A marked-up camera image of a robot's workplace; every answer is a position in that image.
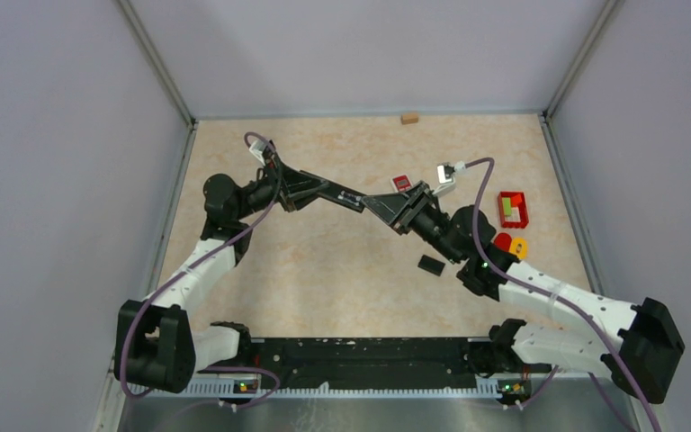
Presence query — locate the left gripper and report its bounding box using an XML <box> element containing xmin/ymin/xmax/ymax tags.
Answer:
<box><xmin>234</xmin><ymin>156</ymin><xmax>331</xmax><ymax>221</ymax></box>

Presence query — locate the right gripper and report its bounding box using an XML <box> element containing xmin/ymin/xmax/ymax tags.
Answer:
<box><xmin>362</xmin><ymin>180</ymin><xmax>462</xmax><ymax>265</ymax></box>

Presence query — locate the white remote control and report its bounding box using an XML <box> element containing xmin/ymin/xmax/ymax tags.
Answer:
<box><xmin>390</xmin><ymin>175</ymin><xmax>413</xmax><ymax>193</ymax></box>

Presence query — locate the black remote control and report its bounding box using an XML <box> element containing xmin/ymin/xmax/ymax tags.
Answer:
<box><xmin>318</xmin><ymin>183</ymin><xmax>364</xmax><ymax>213</ymax></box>

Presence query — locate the black remote battery cover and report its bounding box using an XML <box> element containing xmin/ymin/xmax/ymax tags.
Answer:
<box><xmin>417</xmin><ymin>255</ymin><xmax>445</xmax><ymax>276</ymax></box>

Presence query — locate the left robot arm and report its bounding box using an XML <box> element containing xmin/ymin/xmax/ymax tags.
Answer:
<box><xmin>113</xmin><ymin>159</ymin><xmax>334</xmax><ymax>396</ymax></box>

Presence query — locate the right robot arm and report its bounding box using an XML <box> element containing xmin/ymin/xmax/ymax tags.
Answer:
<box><xmin>362</xmin><ymin>183</ymin><xmax>685</xmax><ymax>404</ymax></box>

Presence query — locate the small wooden block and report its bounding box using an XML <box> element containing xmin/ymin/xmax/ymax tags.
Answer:
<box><xmin>399</xmin><ymin>112</ymin><xmax>419</xmax><ymax>125</ymax></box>

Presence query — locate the red plastic bin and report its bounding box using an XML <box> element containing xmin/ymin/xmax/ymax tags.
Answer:
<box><xmin>497</xmin><ymin>191</ymin><xmax>529</xmax><ymax>230</ymax></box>

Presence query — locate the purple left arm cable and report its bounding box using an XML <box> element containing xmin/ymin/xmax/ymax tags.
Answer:
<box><xmin>120</xmin><ymin>131</ymin><xmax>284</xmax><ymax>400</ymax></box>

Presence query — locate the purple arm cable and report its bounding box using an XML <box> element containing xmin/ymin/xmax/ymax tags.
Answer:
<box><xmin>120</xmin><ymin>131</ymin><xmax>284</xmax><ymax>400</ymax></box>
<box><xmin>463</xmin><ymin>157</ymin><xmax>662</xmax><ymax>432</ymax></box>

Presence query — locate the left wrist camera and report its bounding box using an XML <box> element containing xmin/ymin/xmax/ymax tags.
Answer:
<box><xmin>245</xmin><ymin>136</ymin><xmax>276</xmax><ymax>167</ymax></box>

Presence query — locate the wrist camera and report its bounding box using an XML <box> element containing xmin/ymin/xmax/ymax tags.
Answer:
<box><xmin>245</xmin><ymin>136</ymin><xmax>276</xmax><ymax>167</ymax></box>
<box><xmin>433</xmin><ymin>161</ymin><xmax>467</xmax><ymax>198</ymax></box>

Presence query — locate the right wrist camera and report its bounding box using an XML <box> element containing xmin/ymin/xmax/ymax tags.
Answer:
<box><xmin>433</xmin><ymin>161</ymin><xmax>467</xmax><ymax>198</ymax></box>

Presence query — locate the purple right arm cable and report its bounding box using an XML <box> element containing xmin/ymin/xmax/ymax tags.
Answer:
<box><xmin>463</xmin><ymin>157</ymin><xmax>662</xmax><ymax>432</ymax></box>

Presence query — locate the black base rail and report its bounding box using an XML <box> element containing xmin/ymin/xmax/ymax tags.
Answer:
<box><xmin>196</xmin><ymin>337</ymin><xmax>552</xmax><ymax>393</ymax></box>

